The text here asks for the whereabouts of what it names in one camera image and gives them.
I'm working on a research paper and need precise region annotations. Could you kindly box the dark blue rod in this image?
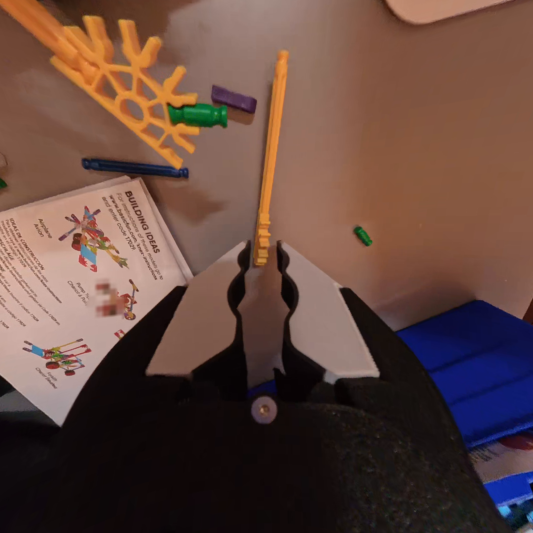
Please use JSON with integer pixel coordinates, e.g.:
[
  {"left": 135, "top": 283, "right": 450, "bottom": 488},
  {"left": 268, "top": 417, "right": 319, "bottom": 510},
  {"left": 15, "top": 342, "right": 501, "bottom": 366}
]
[{"left": 81, "top": 157, "right": 190, "bottom": 180}]

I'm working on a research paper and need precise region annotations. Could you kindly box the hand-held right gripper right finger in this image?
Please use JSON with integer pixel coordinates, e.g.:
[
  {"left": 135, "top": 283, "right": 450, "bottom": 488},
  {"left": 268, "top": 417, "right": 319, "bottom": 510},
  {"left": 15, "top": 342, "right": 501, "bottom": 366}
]
[{"left": 275, "top": 240, "right": 381, "bottom": 383}]

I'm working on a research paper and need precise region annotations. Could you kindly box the blue plastic bin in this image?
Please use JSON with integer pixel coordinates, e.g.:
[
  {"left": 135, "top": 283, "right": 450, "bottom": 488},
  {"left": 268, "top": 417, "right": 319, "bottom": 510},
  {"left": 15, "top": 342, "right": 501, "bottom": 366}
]
[{"left": 396, "top": 300, "right": 533, "bottom": 448}]

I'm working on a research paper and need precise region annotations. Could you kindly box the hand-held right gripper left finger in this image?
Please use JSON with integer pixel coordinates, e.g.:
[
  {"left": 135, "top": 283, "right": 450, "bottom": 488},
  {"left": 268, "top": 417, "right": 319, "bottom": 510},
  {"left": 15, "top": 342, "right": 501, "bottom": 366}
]
[{"left": 145, "top": 240, "right": 253, "bottom": 377}]

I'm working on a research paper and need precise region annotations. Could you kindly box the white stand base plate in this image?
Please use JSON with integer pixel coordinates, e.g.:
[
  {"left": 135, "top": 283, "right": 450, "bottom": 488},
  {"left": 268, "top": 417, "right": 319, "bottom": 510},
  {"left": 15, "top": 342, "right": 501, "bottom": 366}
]
[{"left": 383, "top": 0, "right": 517, "bottom": 25}]

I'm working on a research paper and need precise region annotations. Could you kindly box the purple block piece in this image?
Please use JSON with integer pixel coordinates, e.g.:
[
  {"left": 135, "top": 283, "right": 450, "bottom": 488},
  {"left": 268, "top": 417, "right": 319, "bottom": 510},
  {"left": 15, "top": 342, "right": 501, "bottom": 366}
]
[{"left": 211, "top": 84, "right": 257, "bottom": 114}]

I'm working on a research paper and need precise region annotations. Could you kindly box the white instruction booklet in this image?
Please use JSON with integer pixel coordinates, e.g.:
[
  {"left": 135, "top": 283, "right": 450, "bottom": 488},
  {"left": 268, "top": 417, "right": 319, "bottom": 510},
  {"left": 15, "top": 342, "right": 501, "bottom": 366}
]
[{"left": 0, "top": 175, "right": 194, "bottom": 427}]

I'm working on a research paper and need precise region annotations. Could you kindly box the yellow rod with connector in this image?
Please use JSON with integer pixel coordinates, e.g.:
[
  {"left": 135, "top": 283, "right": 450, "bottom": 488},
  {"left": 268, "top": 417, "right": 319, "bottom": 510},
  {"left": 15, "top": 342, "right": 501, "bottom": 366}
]
[
  {"left": 253, "top": 50, "right": 290, "bottom": 267},
  {"left": 0, "top": 0, "right": 198, "bottom": 169}
]

